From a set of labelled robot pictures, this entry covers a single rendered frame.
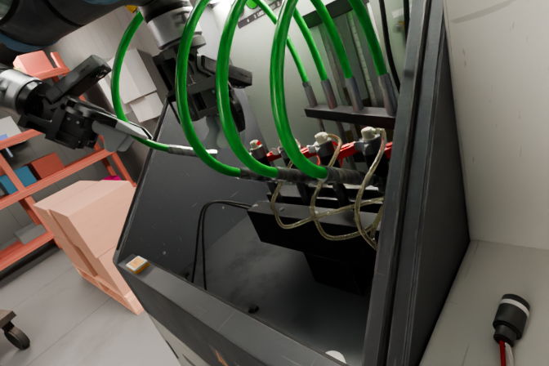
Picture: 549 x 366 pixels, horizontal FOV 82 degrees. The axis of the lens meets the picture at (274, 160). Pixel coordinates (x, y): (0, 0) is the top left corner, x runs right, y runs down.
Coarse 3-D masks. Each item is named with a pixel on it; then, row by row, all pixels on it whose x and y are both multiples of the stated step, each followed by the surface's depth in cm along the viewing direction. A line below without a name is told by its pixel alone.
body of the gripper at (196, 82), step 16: (176, 48) 48; (192, 48) 50; (160, 64) 48; (192, 64) 50; (192, 80) 50; (208, 80) 50; (192, 96) 49; (208, 96) 50; (192, 112) 50; (208, 112) 50
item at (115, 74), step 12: (252, 0) 64; (132, 24) 56; (132, 36) 56; (288, 36) 67; (120, 48) 55; (288, 48) 68; (120, 60) 56; (300, 60) 69; (120, 72) 57; (300, 72) 70; (120, 108) 57; (144, 144) 60; (156, 144) 60
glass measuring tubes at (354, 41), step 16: (336, 0) 62; (368, 0) 61; (304, 16) 68; (336, 16) 63; (352, 16) 62; (320, 32) 70; (352, 32) 65; (320, 48) 70; (352, 48) 65; (368, 48) 63; (336, 64) 69; (352, 64) 67; (368, 64) 64; (336, 80) 74; (368, 80) 68; (336, 96) 73; (368, 96) 69; (352, 128) 77
